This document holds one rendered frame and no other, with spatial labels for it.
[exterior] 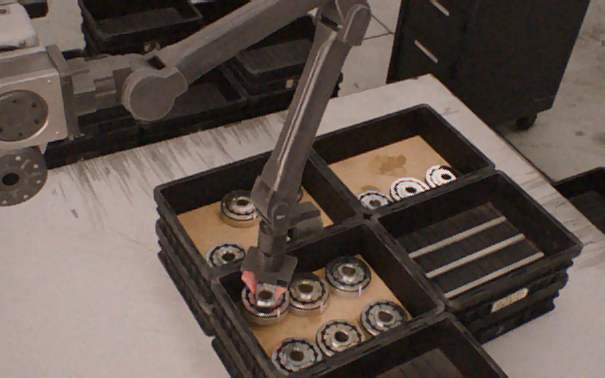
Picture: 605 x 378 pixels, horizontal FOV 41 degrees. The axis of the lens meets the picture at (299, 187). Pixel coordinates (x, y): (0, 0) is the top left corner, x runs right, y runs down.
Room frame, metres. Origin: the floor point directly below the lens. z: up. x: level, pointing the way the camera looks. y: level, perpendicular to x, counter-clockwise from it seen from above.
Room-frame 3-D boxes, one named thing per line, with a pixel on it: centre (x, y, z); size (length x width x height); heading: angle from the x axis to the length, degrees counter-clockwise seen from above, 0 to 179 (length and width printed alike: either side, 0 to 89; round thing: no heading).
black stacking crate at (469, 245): (1.33, -0.41, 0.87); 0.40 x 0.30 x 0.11; 125
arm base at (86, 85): (1.01, 0.35, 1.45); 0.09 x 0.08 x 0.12; 32
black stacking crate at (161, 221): (1.34, 0.09, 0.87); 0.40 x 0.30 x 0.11; 125
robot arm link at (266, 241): (1.11, 0.04, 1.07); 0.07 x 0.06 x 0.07; 122
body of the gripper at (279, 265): (1.10, 0.04, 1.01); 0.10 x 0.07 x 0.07; 80
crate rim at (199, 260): (1.34, 0.09, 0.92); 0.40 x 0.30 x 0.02; 125
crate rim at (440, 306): (1.10, -0.08, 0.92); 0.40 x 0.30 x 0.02; 125
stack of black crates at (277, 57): (2.57, 0.12, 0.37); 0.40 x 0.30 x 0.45; 122
